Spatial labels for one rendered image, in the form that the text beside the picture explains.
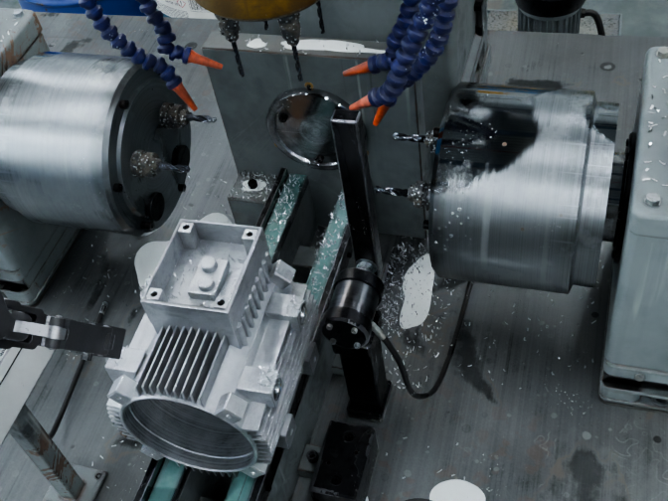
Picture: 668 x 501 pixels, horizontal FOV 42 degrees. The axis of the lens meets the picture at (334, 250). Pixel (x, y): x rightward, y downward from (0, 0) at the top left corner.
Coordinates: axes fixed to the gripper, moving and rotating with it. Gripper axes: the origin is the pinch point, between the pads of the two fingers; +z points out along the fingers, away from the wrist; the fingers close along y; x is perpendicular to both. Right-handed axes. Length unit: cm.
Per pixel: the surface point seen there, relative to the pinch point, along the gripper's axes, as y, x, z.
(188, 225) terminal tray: -2.0, -14.3, 14.6
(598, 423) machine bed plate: -49, 0, 46
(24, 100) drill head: 28.4, -29.1, 22.2
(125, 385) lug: -0.6, 4.2, 10.3
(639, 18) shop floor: -52, -136, 219
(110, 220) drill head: 16.7, -15.9, 29.8
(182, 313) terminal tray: -5.5, -4.2, 10.0
